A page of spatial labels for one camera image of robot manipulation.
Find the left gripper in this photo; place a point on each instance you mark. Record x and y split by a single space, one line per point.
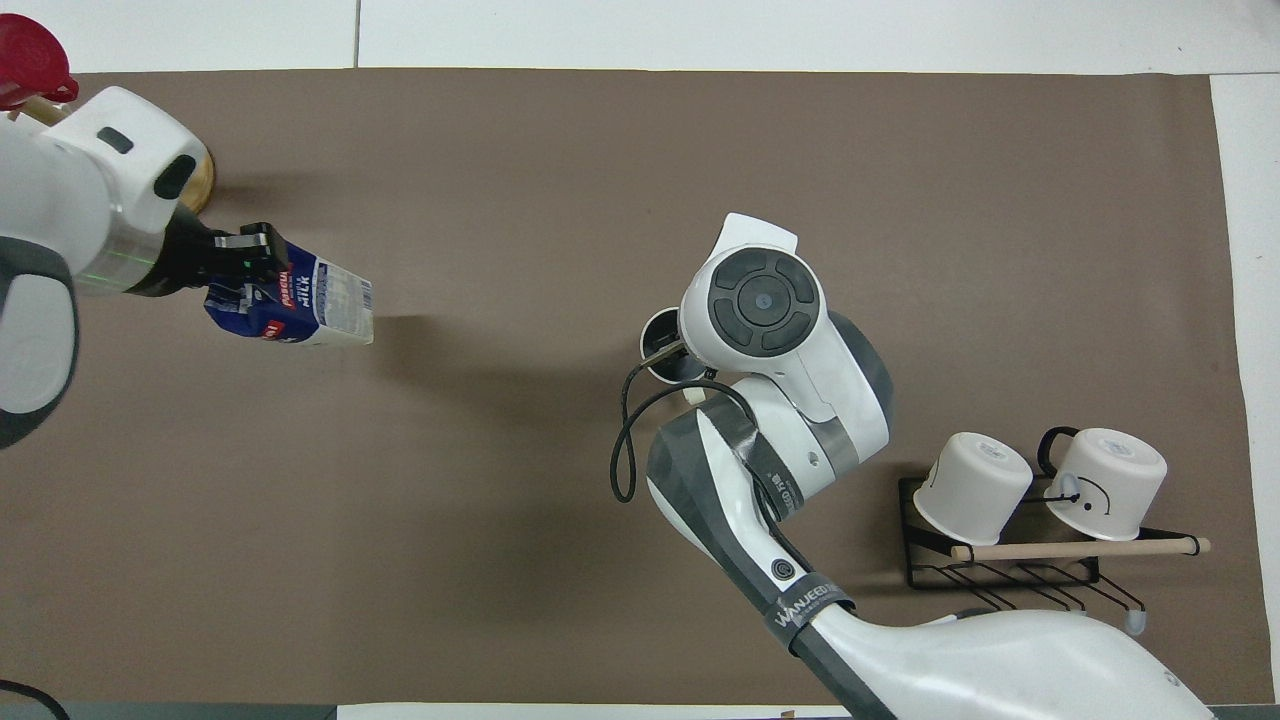
185 258

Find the blue and white milk carton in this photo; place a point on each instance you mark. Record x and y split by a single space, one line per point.
325 305

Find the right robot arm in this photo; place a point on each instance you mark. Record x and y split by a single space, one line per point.
800 400

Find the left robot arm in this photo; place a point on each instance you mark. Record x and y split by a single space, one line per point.
60 200

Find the plain white cup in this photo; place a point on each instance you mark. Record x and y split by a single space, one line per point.
975 490

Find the white cup with face print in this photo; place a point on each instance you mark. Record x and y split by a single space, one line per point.
1110 480

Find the brown round jar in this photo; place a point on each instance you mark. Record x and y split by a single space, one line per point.
203 178

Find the wooden stick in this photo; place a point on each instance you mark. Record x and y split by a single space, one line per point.
42 108

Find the red plastic object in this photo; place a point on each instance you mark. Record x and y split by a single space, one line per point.
30 55

